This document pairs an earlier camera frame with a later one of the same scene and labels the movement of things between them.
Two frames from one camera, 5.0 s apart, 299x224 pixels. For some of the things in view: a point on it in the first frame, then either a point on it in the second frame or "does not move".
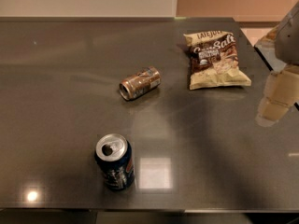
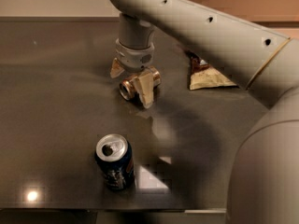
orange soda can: [140, 83] does not move
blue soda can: [114, 154] does not move
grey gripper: [288, 41] → [133, 58]
